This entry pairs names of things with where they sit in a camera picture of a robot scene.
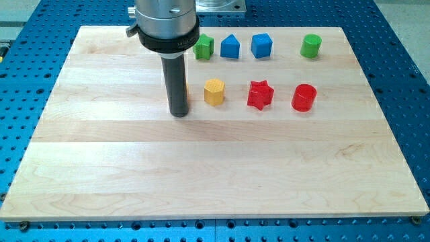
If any blue cube block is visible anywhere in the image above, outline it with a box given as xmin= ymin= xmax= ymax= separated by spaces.
xmin=251 ymin=33 xmax=273 ymax=58

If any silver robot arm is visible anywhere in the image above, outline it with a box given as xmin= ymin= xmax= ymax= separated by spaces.
xmin=126 ymin=0 xmax=200 ymax=118

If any red cylinder block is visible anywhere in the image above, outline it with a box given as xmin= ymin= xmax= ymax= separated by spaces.
xmin=291 ymin=83 xmax=317 ymax=112

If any light wooden board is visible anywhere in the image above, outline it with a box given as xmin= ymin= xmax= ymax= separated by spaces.
xmin=1 ymin=26 xmax=429 ymax=222

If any yellow hexagonal block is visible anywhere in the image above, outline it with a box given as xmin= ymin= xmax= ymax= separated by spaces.
xmin=204 ymin=79 xmax=225 ymax=106

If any blue perforated table plate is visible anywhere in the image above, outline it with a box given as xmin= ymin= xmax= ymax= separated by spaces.
xmin=1 ymin=0 xmax=429 ymax=242

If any green cylinder block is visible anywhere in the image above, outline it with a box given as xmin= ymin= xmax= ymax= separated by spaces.
xmin=300 ymin=34 xmax=322 ymax=58

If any blue house-shaped block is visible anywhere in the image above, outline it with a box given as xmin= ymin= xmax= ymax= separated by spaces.
xmin=220 ymin=34 xmax=241 ymax=59

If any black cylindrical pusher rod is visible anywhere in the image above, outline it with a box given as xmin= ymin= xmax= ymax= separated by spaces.
xmin=161 ymin=53 xmax=189 ymax=118

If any red star block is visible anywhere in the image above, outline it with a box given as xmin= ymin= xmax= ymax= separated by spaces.
xmin=247 ymin=80 xmax=274 ymax=111

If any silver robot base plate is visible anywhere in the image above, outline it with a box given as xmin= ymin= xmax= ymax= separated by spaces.
xmin=196 ymin=0 xmax=247 ymax=13

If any green star block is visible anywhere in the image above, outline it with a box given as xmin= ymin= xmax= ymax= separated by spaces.
xmin=193 ymin=34 xmax=214 ymax=60

